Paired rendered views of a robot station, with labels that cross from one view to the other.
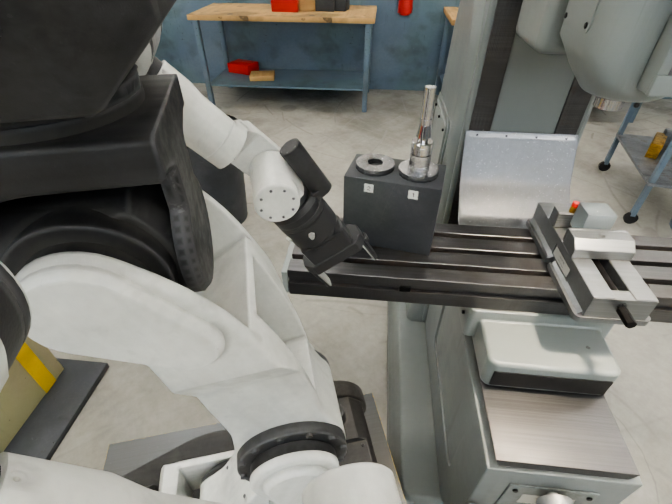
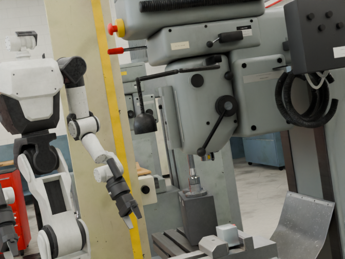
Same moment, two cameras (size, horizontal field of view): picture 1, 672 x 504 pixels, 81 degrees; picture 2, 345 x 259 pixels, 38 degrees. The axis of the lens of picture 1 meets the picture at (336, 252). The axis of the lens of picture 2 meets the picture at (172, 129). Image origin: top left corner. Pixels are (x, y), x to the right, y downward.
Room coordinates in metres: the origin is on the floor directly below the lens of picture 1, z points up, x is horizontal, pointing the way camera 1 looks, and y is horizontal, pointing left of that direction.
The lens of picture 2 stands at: (-0.01, -2.04, 1.49)
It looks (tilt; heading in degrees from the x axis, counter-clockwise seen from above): 3 degrees down; 68
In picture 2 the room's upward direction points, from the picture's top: 9 degrees counter-clockwise
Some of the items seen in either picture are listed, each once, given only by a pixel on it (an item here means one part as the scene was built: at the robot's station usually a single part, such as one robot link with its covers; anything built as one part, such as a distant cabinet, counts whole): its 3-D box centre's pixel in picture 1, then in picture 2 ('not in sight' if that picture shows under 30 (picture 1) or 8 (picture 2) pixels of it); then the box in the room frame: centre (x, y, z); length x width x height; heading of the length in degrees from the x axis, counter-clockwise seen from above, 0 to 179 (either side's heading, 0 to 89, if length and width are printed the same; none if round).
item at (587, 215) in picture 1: (592, 220); (227, 235); (0.72, -0.58, 1.03); 0.06 x 0.05 x 0.06; 85
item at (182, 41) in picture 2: not in sight; (201, 42); (0.77, -0.51, 1.68); 0.34 x 0.24 x 0.10; 174
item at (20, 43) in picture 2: not in sight; (20, 45); (0.25, 0.16, 1.84); 0.10 x 0.07 x 0.09; 12
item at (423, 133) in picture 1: (426, 114); (191, 163); (0.80, -0.19, 1.24); 0.03 x 0.03 x 0.11
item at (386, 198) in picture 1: (392, 202); (197, 213); (0.81, -0.14, 1.02); 0.22 x 0.12 x 0.20; 73
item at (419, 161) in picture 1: (420, 156); (194, 185); (0.80, -0.19, 1.14); 0.05 x 0.05 x 0.06
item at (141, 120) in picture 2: not in sight; (144, 122); (0.49, -0.58, 1.45); 0.07 x 0.07 x 0.06
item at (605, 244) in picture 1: (598, 243); (213, 246); (0.66, -0.57, 1.01); 0.12 x 0.06 x 0.04; 85
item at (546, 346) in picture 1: (522, 296); not in sight; (0.73, -0.50, 0.78); 0.50 x 0.35 x 0.12; 174
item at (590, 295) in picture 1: (587, 248); (222, 254); (0.69, -0.57, 0.97); 0.35 x 0.15 x 0.11; 175
